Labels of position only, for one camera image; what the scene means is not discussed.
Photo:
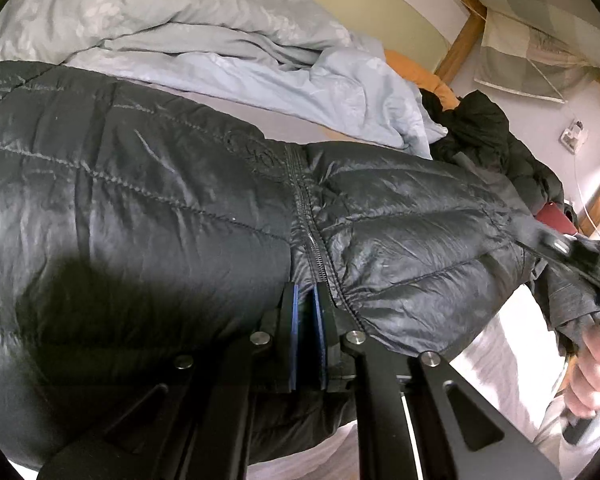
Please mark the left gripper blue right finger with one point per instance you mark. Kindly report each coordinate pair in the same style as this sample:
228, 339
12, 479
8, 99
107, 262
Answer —
417, 417

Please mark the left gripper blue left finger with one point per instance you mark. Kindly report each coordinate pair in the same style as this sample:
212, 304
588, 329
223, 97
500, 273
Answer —
197, 422

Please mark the black puffer down jacket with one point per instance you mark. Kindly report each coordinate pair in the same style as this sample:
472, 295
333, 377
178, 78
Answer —
137, 227

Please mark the person right hand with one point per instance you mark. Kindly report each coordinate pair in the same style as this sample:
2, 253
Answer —
582, 395

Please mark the red object on bed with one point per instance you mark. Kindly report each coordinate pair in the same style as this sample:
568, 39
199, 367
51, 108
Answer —
553, 217

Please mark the black fleece garment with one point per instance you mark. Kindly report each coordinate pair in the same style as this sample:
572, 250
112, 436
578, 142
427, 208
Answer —
479, 130

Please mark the pastel checked upper mattress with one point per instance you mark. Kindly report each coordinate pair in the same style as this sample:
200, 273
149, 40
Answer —
542, 49

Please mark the orange pillow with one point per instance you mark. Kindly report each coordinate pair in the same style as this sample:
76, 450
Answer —
412, 71

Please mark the light blue duvet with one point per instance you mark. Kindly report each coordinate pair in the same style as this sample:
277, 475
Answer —
287, 56

